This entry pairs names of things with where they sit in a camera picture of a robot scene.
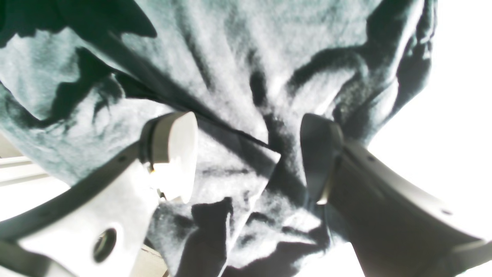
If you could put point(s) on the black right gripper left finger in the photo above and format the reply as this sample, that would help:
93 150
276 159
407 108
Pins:
97 227

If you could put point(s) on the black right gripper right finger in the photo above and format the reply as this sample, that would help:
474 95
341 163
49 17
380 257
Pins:
396 228

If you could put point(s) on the black printed t-shirt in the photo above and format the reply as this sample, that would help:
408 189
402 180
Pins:
80 78

